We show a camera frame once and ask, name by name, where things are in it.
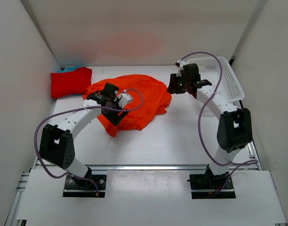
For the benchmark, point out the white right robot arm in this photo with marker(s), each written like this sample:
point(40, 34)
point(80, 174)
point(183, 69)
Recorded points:
point(234, 130)

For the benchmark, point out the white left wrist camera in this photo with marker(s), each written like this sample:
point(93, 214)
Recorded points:
point(124, 99)

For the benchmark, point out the orange t shirt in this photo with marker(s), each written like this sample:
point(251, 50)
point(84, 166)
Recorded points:
point(148, 93)

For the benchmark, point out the red t shirt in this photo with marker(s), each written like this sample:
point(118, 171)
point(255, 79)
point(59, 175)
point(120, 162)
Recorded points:
point(70, 83)

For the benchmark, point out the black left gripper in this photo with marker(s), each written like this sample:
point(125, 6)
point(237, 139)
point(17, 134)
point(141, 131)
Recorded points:
point(117, 113)

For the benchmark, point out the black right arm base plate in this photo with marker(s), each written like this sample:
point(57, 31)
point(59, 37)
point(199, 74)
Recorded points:
point(205, 187)

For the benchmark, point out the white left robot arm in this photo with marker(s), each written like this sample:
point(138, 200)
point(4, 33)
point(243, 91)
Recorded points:
point(57, 141)

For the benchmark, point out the teal t shirt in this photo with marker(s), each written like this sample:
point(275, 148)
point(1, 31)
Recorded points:
point(67, 69)

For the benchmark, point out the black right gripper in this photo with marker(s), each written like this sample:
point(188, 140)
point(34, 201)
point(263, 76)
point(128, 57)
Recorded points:
point(176, 85)

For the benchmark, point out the white wire rack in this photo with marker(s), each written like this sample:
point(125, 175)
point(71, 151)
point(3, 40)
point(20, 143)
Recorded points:
point(219, 72)

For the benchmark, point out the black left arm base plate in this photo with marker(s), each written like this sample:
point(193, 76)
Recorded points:
point(85, 189)

